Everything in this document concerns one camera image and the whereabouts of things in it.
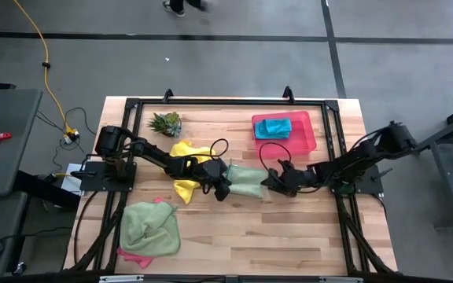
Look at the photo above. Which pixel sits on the green microfiber towel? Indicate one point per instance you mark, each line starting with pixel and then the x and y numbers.
pixel 148 232
pixel 248 181

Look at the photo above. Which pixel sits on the black equipment stand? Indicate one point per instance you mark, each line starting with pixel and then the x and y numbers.
pixel 45 188

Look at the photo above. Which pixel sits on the yellow microfiber towel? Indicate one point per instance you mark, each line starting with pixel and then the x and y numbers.
pixel 185 192

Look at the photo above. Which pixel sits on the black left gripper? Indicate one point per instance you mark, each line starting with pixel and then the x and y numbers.
pixel 214 172

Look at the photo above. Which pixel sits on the potted succulent plant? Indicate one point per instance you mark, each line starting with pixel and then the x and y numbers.
pixel 167 123

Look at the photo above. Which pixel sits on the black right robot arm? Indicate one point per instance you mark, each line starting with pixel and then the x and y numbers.
pixel 352 161

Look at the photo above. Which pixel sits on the pink microfiber towel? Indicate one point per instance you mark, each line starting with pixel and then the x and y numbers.
pixel 136 257

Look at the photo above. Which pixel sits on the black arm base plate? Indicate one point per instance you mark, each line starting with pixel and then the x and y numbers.
pixel 368 184
pixel 100 182

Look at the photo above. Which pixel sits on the person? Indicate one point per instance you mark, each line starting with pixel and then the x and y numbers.
pixel 177 6

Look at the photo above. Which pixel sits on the black aluminium table frame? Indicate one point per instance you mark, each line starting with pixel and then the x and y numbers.
pixel 230 101

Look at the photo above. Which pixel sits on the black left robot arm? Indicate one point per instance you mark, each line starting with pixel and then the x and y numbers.
pixel 155 155

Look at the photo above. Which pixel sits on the teal microfiber towel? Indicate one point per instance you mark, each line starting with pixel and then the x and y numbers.
pixel 271 129

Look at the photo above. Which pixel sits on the pink plastic bin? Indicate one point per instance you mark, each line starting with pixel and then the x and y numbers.
pixel 303 145

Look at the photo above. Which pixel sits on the white paper sheet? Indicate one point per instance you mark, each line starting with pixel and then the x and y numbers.
pixel 71 184

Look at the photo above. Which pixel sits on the silver aluminium bracket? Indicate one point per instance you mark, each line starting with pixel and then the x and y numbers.
pixel 120 278
pixel 340 280

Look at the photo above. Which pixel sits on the black metal desk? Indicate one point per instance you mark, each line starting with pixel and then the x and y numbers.
pixel 443 169

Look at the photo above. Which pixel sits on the grey side table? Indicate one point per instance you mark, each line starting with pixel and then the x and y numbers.
pixel 2 137

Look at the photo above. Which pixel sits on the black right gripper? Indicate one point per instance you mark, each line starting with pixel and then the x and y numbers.
pixel 295 178

